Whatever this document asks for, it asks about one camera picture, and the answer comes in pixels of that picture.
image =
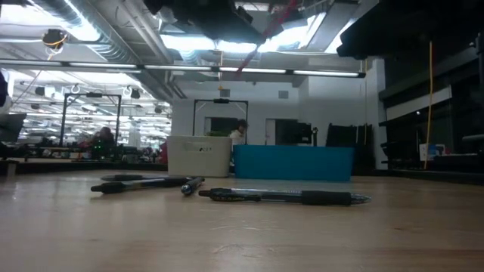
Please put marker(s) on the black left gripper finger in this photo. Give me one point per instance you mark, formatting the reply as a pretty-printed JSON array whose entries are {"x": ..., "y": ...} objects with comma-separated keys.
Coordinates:
[{"x": 234, "y": 32}]

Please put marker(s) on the red-orange pencil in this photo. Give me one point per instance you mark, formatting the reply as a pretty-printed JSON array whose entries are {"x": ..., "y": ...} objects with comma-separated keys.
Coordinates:
[{"x": 250, "y": 58}]

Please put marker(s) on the black click pen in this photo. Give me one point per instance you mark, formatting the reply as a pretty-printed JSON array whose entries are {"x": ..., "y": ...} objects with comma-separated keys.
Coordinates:
[
  {"x": 191, "y": 186},
  {"x": 132, "y": 185},
  {"x": 325, "y": 197}
]

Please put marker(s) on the grey pen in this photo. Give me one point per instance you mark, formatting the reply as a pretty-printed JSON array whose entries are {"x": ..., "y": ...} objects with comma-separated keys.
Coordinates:
[{"x": 125, "y": 177}]

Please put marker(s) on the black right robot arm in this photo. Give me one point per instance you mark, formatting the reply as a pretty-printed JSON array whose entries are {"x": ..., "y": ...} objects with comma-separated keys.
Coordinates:
[{"x": 416, "y": 26}]

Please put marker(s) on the long ceiling light bar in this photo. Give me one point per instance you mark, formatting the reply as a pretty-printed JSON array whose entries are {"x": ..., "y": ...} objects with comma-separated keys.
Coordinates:
[{"x": 189, "y": 68}]

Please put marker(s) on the person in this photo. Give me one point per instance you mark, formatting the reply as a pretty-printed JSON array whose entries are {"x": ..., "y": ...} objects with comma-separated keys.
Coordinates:
[
  {"x": 102, "y": 136},
  {"x": 238, "y": 134}
]

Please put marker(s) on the small green plant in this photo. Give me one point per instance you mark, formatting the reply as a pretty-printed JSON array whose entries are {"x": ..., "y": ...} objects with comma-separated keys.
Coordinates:
[{"x": 215, "y": 133}]

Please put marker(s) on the white plastic bin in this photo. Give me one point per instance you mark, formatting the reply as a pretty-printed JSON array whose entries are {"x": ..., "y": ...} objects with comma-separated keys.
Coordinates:
[{"x": 199, "y": 156}]

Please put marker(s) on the blue plastic bin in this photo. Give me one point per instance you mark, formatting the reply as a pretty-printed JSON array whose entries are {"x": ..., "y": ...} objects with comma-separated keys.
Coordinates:
[{"x": 293, "y": 162}]

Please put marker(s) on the black folded panels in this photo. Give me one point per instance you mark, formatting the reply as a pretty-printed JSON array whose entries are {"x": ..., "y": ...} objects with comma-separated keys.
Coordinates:
[{"x": 340, "y": 147}]

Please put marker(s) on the dark computer monitor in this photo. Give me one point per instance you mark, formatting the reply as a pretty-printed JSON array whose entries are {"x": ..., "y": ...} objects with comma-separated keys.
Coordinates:
[{"x": 11, "y": 126}]

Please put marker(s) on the white and blue box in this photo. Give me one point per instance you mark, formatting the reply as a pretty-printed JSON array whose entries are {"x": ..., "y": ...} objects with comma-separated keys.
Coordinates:
[{"x": 425, "y": 151}]

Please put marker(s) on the black gantry frame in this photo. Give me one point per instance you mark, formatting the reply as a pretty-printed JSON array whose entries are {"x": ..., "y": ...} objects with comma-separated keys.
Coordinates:
[
  {"x": 62, "y": 113},
  {"x": 221, "y": 101}
]

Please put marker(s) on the black aluminium table frame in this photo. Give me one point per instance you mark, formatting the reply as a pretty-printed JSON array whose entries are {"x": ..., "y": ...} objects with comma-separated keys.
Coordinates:
[{"x": 75, "y": 167}]

